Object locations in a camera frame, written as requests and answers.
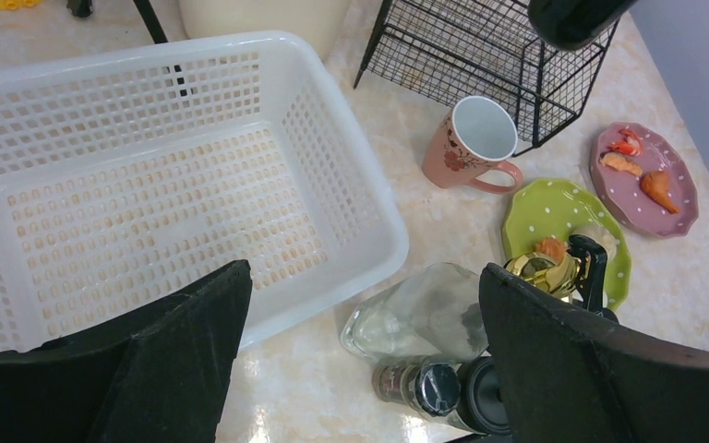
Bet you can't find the black wire rack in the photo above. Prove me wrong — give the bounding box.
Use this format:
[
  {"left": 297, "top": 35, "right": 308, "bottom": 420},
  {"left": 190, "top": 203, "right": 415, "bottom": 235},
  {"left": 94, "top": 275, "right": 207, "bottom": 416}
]
[{"left": 358, "top": 1, "right": 618, "bottom": 155}]

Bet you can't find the pink floral mug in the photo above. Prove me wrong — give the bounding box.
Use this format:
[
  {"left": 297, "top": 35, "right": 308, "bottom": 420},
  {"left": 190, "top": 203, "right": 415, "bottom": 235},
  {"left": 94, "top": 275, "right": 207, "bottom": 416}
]
[{"left": 421, "top": 96, "right": 523, "bottom": 194}]

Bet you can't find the clear bottle gold pump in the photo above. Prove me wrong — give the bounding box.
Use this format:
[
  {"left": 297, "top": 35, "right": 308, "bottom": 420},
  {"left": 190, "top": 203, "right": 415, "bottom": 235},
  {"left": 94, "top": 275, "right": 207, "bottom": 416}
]
[{"left": 340, "top": 234, "right": 607, "bottom": 364}]

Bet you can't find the fried shrimp piece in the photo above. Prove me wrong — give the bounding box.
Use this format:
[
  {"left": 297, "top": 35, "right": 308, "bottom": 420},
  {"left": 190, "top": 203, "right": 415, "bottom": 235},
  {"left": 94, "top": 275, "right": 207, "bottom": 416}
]
[{"left": 599, "top": 151, "right": 643, "bottom": 177}]

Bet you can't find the black perforated music stand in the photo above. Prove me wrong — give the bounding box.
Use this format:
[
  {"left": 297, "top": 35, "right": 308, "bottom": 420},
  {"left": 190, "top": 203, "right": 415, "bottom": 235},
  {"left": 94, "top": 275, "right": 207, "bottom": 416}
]
[{"left": 66, "top": 0, "right": 194, "bottom": 98}]

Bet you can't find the steamed bun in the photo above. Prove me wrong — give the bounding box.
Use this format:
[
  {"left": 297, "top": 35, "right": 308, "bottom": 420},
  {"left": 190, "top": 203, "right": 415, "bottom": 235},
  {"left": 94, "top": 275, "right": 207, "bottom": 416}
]
[{"left": 571, "top": 223, "right": 618, "bottom": 261}]

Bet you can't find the yellow toy block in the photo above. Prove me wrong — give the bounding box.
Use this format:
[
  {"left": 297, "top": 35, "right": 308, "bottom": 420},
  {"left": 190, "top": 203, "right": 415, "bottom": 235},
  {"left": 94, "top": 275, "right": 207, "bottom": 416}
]
[{"left": 0, "top": 0, "right": 42, "bottom": 11}]

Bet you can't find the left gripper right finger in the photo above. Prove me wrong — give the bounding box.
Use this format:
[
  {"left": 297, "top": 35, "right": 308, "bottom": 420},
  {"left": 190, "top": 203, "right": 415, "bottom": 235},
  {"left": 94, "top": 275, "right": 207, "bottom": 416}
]
[{"left": 479, "top": 264, "right": 709, "bottom": 442}]

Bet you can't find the red shrimp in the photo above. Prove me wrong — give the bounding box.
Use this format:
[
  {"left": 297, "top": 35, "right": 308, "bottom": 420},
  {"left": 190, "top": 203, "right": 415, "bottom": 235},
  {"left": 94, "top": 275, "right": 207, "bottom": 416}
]
[{"left": 609, "top": 126, "right": 643, "bottom": 157}]

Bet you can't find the green dotted plate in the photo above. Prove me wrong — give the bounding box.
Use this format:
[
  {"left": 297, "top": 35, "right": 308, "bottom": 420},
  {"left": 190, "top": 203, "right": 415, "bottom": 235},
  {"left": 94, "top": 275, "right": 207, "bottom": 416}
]
[{"left": 501, "top": 178, "right": 631, "bottom": 311}]

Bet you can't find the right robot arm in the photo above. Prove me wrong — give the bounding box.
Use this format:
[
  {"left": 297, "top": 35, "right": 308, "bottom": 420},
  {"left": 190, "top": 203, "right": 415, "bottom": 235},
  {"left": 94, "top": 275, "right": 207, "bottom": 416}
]
[{"left": 527, "top": 0, "right": 637, "bottom": 52}]

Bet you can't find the cream plastic waste bin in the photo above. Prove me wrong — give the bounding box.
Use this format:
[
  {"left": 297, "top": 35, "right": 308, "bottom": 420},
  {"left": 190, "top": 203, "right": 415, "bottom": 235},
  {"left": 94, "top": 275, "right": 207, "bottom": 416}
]
[{"left": 178, "top": 0, "right": 352, "bottom": 59}]

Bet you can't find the small spice jar black lid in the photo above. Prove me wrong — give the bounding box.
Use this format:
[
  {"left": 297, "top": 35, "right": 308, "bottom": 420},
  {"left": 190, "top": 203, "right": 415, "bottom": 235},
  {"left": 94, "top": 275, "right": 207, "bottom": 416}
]
[{"left": 371, "top": 363, "right": 462, "bottom": 417}]

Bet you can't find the front spice jar black lid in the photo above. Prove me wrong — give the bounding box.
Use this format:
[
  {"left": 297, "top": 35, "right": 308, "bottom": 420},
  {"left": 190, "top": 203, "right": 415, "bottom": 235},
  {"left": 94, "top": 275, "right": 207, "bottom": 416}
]
[{"left": 447, "top": 355, "right": 511, "bottom": 436}]

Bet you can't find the orange fried nugget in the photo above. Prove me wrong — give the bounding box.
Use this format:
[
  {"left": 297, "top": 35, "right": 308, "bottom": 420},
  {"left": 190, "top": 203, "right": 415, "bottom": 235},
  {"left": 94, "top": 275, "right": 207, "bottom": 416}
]
[{"left": 534, "top": 236, "right": 568, "bottom": 264}]

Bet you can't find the white plastic basket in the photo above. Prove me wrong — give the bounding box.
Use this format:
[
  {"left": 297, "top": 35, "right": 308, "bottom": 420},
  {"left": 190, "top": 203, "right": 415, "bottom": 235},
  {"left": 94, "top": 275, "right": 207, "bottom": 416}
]
[{"left": 0, "top": 31, "right": 409, "bottom": 352}]

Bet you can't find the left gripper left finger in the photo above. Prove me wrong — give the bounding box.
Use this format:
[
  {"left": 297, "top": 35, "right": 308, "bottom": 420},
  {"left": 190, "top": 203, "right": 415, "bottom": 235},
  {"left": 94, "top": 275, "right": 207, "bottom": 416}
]
[{"left": 0, "top": 259, "right": 252, "bottom": 442}]

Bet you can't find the orange fried drumstick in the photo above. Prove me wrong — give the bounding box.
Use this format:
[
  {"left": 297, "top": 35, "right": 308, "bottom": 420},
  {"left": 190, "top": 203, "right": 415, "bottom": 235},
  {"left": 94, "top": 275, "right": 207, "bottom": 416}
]
[{"left": 640, "top": 171, "right": 680, "bottom": 214}]

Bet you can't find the pink dotted plate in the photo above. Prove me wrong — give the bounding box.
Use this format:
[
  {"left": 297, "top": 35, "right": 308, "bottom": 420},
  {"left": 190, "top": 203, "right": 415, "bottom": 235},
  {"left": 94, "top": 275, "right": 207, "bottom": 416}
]
[{"left": 588, "top": 122, "right": 699, "bottom": 239}]

